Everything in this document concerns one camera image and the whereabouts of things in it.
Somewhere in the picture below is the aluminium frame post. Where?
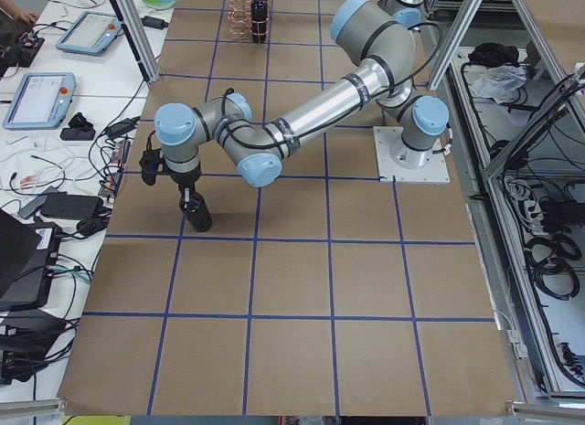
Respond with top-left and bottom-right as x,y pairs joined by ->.
109,0 -> 160,85

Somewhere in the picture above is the black laptop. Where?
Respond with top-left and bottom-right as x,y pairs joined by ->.
1,211 -> 61,311

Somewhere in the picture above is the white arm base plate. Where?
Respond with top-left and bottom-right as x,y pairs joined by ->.
373,126 -> 451,185

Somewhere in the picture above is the upper blue teach pendant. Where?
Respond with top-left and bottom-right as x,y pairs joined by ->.
56,11 -> 122,56

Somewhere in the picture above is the black power brick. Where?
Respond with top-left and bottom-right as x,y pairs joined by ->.
40,193 -> 102,220

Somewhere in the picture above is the copper wire wine basket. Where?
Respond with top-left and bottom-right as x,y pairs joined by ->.
228,0 -> 270,42

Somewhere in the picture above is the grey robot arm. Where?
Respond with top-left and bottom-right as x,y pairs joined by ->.
377,0 -> 425,30
140,0 -> 450,197

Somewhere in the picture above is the person hand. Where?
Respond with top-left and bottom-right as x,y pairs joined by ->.
0,0 -> 38,27

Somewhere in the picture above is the blue teach pendant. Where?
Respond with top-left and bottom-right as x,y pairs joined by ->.
3,72 -> 77,131
56,11 -> 122,56

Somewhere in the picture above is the lower blue teach pendant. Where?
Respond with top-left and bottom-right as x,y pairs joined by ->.
3,72 -> 77,131

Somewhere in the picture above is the dark wine bottle carried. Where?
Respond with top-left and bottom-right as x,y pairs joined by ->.
179,186 -> 212,232

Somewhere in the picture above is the dark wine bottle in basket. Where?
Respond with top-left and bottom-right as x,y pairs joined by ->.
250,0 -> 269,44

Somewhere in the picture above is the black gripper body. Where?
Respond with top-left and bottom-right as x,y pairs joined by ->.
171,168 -> 201,197

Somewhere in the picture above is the crumpled white cloth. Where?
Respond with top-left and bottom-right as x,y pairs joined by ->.
471,65 -> 527,103

